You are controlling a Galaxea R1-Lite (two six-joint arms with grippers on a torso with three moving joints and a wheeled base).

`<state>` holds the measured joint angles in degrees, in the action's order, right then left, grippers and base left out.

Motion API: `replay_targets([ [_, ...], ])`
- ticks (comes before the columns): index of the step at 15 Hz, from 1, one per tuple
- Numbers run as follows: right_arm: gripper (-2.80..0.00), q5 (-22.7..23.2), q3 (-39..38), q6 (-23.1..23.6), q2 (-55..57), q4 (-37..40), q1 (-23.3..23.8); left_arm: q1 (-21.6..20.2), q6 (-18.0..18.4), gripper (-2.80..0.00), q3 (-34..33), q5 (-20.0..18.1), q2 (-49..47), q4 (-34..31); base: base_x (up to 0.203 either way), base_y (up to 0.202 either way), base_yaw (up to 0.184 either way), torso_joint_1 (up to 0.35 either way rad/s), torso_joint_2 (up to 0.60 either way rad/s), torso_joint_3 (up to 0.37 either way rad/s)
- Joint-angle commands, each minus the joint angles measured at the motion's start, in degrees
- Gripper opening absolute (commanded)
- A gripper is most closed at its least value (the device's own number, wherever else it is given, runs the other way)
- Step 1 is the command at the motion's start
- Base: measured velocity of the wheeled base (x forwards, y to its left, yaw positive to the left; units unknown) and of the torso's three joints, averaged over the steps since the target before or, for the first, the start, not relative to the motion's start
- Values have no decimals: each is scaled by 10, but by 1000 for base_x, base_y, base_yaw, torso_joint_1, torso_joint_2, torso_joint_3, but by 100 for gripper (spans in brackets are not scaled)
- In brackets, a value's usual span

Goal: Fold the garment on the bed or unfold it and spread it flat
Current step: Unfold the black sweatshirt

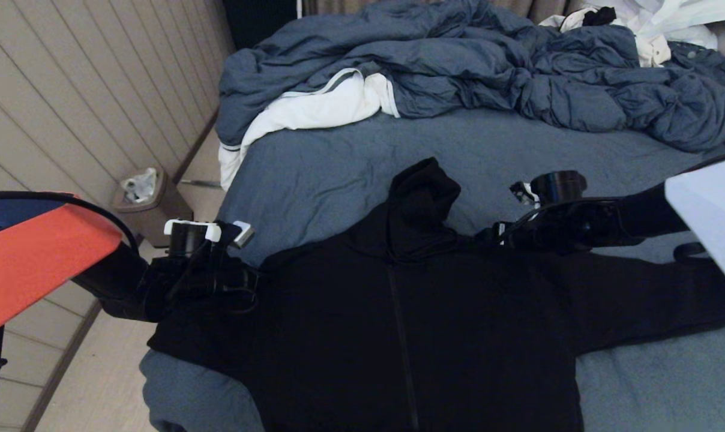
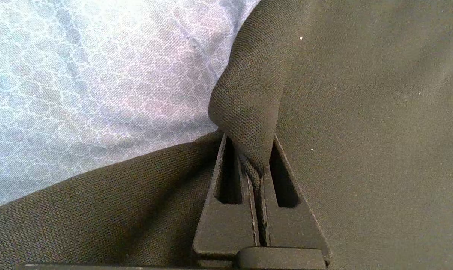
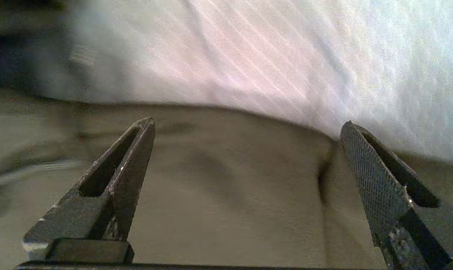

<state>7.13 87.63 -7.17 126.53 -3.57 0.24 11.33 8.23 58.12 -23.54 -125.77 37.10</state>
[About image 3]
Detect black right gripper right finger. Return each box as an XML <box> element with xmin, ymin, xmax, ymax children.
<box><xmin>340</xmin><ymin>120</ymin><xmax>453</xmax><ymax>270</ymax></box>

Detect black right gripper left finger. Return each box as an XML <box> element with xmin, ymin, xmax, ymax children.
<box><xmin>23</xmin><ymin>116</ymin><xmax>156</xmax><ymax>263</ymax></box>

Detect black zip hoodie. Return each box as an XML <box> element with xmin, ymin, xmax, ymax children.
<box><xmin>0</xmin><ymin>0</ymin><xmax>453</xmax><ymax>269</ymax></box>

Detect blue bed sheet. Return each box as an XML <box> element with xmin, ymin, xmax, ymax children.
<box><xmin>35</xmin><ymin>0</ymin><xmax>453</xmax><ymax>165</ymax></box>

